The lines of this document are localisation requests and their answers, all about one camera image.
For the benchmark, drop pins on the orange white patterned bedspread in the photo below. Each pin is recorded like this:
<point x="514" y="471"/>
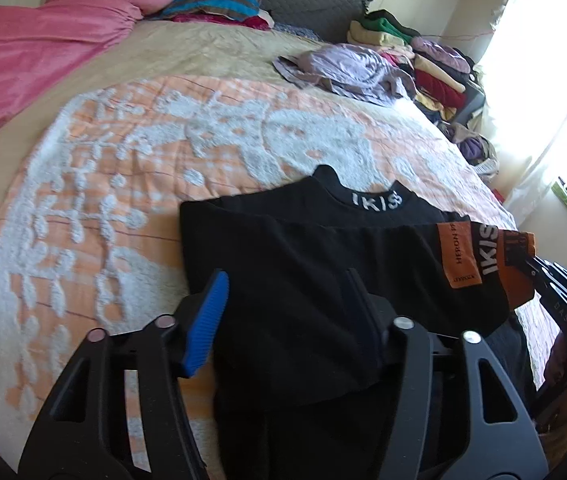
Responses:
<point x="89" y="226"/>

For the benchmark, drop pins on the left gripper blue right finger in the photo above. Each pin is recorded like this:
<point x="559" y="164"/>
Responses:
<point x="361" y="308"/>

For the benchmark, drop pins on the pink blanket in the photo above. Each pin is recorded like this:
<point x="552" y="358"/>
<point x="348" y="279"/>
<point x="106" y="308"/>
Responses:
<point x="41" y="46"/>

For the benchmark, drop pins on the lilac crumpled garment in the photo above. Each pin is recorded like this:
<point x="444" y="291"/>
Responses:
<point x="353" y="72"/>

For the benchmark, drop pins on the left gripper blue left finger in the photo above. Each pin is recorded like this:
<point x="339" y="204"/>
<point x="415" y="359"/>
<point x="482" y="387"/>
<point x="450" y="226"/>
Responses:
<point x="200" y="318"/>

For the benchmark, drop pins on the bag of clothes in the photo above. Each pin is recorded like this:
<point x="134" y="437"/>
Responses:
<point x="477" y="151"/>

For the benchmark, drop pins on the black IKISS sweater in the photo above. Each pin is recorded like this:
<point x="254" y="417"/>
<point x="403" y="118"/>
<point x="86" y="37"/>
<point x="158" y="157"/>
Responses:
<point x="300" y="390"/>

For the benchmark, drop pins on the striped folded clothes stack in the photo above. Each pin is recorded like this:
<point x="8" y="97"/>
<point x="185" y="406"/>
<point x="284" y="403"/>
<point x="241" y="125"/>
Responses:
<point x="246" y="13"/>

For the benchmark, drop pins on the beige bed sheet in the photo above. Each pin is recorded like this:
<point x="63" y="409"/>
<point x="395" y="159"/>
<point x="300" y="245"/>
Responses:
<point x="152" y="49"/>

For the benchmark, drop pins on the pile of folded clothes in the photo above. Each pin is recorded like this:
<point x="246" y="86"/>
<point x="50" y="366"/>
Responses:
<point x="447" y="85"/>

